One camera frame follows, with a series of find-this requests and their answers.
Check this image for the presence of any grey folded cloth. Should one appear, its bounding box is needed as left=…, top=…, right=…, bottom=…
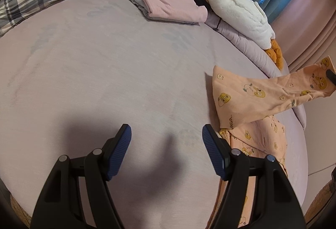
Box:
left=127, top=0, right=202, bottom=26

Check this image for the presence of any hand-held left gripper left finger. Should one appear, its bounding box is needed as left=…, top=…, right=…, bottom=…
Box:
left=30, top=124, right=132, bottom=229

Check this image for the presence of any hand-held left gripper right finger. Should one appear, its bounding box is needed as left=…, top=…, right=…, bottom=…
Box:
left=202, top=124, right=307, bottom=229

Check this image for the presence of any pink folded cloth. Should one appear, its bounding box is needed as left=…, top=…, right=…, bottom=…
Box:
left=136, top=0, right=208, bottom=25

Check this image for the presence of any pink sheer curtain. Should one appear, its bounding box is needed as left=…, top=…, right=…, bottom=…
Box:
left=273, top=0, right=336, bottom=72

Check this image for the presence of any white goose plush toy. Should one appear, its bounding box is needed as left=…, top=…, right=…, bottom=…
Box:
left=206, top=0, right=284, bottom=69

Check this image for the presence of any lilac duvet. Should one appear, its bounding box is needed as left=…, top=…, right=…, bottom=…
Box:
left=122, top=0, right=307, bottom=131

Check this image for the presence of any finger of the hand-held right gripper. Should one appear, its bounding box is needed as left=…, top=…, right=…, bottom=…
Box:
left=325, top=68, right=336, bottom=86

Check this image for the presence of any orange printed shirt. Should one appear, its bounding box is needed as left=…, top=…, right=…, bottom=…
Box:
left=212, top=56, right=336, bottom=229

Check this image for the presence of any bed with lilac sheet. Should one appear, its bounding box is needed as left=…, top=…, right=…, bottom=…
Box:
left=0, top=0, right=309, bottom=229

